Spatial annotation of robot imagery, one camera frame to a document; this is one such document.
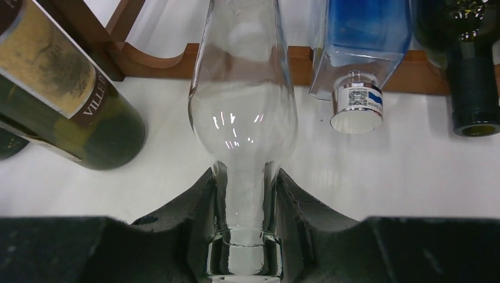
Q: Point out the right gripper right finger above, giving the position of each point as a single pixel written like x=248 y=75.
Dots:
x=322 y=245

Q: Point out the green wine bottle front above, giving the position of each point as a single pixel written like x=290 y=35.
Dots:
x=11 y=144

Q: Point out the brown wooden wine rack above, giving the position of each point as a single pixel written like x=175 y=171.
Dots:
x=107 y=47

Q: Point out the green wine bottle white label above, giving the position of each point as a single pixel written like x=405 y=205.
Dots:
x=458 y=37

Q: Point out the green wine bottle middle back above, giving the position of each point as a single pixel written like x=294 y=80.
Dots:
x=54 y=96

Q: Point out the blue square bottle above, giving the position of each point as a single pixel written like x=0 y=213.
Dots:
x=363 y=44

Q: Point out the small clear glass bottle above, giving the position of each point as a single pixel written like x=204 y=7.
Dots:
x=242 y=109

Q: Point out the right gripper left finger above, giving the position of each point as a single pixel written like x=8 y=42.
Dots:
x=166 y=245

